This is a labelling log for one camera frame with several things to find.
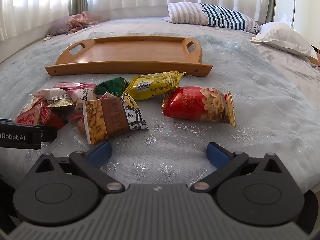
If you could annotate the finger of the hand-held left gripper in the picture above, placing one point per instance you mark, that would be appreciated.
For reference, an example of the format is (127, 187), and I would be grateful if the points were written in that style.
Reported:
(48, 133)

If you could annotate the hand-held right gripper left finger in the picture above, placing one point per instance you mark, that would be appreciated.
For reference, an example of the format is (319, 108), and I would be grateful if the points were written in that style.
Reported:
(101, 152)

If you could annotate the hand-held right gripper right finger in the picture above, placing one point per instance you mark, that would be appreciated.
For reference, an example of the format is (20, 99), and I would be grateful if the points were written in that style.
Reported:
(217, 155)

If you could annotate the brown peanut snack packet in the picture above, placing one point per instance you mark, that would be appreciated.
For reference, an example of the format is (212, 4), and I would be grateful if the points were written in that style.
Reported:
(100, 120)

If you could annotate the small gold snack packet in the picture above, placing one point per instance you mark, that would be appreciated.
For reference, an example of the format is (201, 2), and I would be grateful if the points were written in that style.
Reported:
(61, 103)

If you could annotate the pale snack bar packet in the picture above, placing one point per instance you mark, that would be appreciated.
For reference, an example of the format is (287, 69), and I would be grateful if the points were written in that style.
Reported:
(50, 93)

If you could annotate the dark patterned snack packet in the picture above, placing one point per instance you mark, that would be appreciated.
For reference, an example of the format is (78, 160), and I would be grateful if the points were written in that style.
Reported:
(135, 117)

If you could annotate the white red-print snack packet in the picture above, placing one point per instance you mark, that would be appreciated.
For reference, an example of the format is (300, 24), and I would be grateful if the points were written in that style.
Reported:
(82, 96)

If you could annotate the long red snack packet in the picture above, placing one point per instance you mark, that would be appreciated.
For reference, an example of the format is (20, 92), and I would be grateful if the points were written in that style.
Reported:
(72, 86)

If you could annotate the red nut snack packet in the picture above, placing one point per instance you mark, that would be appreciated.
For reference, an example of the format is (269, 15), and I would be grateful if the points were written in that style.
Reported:
(190, 105)

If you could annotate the green snack packet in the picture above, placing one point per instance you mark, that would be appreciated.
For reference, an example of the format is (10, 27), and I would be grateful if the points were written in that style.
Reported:
(110, 86)

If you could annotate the yellow snack packet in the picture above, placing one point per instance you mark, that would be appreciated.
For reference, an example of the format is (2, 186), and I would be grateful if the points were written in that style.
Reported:
(152, 86)

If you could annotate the wooden tray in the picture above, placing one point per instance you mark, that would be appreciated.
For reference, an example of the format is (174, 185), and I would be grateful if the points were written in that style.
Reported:
(130, 52)

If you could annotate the mauve pillow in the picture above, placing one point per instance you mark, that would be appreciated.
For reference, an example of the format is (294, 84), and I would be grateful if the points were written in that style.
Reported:
(57, 27)

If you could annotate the pink crumpled blanket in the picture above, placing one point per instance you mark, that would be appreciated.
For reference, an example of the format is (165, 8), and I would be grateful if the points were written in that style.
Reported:
(85, 21)

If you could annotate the grey patterned bedspread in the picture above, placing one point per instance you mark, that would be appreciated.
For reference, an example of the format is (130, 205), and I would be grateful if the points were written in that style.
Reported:
(140, 26)

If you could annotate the white stuffed bag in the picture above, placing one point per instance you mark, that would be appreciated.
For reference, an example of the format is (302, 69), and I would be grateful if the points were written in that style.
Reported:
(282, 37)

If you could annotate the striped pillow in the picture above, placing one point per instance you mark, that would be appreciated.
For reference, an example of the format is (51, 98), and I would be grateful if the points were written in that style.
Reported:
(215, 15)

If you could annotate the white wardrobe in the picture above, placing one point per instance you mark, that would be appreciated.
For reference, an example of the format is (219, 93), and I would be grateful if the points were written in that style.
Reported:
(305, 5)

